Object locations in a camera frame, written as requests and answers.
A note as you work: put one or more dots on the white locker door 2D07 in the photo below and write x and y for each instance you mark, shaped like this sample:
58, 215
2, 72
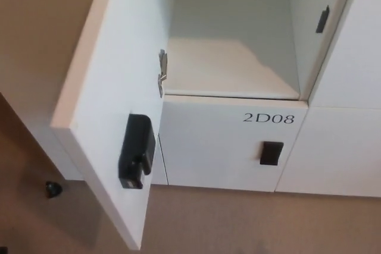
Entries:
119, 57

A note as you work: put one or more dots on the white locker door 2D08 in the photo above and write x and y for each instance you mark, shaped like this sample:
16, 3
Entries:
208, 147

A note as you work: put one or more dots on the silver door hinge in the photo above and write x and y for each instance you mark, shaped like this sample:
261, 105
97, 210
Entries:
163, 69

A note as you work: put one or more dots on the white locker cabinet body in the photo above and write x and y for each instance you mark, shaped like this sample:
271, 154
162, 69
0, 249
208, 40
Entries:
232, 28

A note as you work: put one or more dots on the black floor door stop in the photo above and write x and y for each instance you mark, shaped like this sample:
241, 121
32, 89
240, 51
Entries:
53, 189

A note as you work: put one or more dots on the black lock strike plate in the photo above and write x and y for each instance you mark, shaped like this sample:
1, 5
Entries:
322, 19

